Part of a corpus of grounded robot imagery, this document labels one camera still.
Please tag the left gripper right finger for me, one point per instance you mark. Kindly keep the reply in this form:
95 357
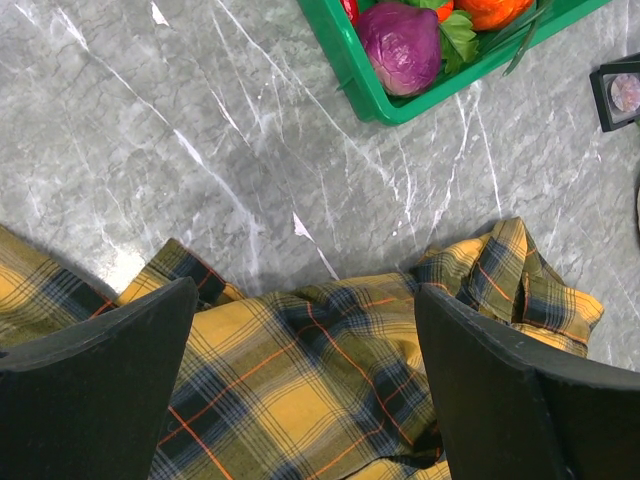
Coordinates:
511 407

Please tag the green plastic crate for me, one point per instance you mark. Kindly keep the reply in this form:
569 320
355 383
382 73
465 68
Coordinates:
369 101

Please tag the yellow plaid shirt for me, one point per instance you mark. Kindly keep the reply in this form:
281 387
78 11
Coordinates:
323 382

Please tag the orange carrot slice toy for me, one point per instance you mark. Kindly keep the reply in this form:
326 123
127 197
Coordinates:
491 15

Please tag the black square frame far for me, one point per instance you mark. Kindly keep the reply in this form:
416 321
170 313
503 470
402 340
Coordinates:
609 116

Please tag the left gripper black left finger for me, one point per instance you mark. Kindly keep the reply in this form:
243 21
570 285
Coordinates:
89 401

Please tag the purple onion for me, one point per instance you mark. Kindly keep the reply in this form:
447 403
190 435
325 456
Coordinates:
402 43

